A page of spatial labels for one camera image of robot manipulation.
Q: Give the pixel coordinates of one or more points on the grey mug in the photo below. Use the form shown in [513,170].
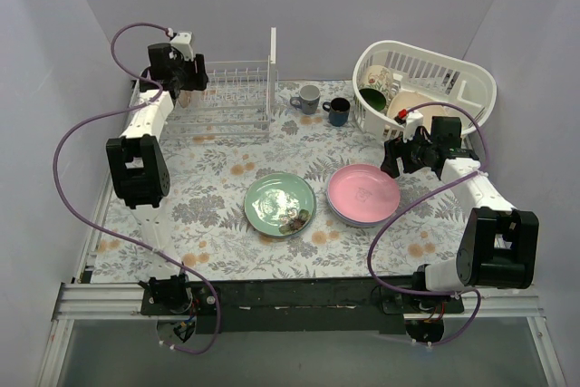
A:
[307,99]

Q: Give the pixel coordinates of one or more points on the cream leaf-shaped dish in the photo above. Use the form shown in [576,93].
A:
[405,100]

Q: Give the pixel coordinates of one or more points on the floral tablecloth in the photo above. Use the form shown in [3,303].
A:
[211,175]

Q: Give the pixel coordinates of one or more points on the pink plate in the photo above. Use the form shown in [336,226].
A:
[363,193]

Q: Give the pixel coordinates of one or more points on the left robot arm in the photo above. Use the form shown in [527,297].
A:
[139,172]

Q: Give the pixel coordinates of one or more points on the white wire dish rack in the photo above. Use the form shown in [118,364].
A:
[237,101]

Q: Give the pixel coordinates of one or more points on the floral mug green inside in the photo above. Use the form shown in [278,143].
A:
[375,87]

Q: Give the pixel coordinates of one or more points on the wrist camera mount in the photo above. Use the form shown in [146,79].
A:
[410,121]
[183,42]

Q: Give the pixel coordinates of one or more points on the green plate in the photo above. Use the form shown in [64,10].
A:
[280,205]

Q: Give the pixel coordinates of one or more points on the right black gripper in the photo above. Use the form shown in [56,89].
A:
[394,157]

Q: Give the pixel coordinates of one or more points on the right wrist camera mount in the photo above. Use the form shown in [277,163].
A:
[410,121]

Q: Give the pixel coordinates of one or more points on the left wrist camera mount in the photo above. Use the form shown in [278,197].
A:
[183,42]

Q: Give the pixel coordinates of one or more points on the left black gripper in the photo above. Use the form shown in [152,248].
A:
[198,73]

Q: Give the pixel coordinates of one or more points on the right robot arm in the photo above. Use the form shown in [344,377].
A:
[499,244]

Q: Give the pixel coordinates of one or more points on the blue plate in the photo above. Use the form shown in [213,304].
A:
[359,224]

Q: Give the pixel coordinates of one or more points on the aluminium frame rail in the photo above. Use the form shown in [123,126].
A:
[99,302]

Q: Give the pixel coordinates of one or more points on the white plastic basket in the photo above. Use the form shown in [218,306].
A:
[466,89]

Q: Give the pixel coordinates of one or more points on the white cutting board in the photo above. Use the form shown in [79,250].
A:
[273,48]

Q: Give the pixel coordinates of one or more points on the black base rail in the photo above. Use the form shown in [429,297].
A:
[287,305]

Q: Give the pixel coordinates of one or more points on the dark blue mug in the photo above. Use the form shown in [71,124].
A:
[338,110]

